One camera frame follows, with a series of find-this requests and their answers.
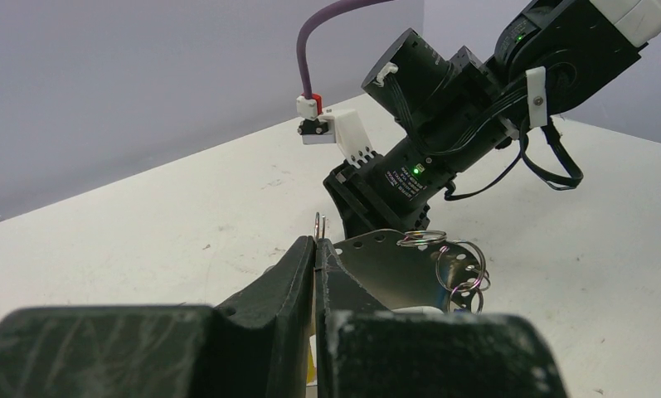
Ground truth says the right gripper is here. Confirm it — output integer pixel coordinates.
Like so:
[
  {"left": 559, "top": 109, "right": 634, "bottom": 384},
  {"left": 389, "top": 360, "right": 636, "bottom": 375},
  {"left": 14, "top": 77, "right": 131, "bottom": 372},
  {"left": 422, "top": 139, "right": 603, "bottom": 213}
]
[{"left": 323, "top": 153, "right": 455, "bottom": 238}]

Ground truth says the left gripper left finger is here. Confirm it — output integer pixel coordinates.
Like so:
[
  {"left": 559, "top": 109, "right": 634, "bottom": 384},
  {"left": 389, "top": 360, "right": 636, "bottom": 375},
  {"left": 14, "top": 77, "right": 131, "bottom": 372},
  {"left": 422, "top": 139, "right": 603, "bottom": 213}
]
[{"left": 0, "top": 236, "right": 315, "bottom": 397}]

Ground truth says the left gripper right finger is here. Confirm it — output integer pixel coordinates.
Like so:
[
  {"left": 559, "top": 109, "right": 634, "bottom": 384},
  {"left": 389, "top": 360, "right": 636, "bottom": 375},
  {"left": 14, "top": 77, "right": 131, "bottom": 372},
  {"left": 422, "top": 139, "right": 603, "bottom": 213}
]
[{"left": 315, "top": 239, "right": 566, "bottom": 397}]

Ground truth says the metal key ring plate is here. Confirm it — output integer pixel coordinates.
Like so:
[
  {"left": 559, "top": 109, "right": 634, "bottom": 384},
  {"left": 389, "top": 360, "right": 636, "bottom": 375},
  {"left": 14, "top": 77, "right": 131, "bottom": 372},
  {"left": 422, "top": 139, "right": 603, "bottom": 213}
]
[{"left": 308, "top": 215, "right": 489, "bottom": 313}]

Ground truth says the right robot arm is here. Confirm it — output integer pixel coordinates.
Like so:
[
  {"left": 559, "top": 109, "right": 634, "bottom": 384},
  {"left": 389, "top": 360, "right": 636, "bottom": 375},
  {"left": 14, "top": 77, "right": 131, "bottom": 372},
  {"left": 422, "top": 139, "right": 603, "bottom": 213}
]
[{"left": 323, "top": 1, "right": 661, "bottom": 238}]

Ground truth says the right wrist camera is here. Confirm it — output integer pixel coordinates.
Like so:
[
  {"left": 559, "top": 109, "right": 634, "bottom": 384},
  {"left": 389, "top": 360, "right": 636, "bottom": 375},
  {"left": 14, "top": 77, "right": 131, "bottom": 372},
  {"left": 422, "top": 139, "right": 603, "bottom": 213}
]
[{"left": 296, "top": 95, "right": 376, "bottom": 168}]

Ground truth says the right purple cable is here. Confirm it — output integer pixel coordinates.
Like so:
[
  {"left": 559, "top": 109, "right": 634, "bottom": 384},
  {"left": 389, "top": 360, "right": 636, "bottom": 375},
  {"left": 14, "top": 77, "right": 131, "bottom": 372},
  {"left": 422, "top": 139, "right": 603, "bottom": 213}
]
[{"left": 297, "top": 0, "right": 397, "bottom": 100}]

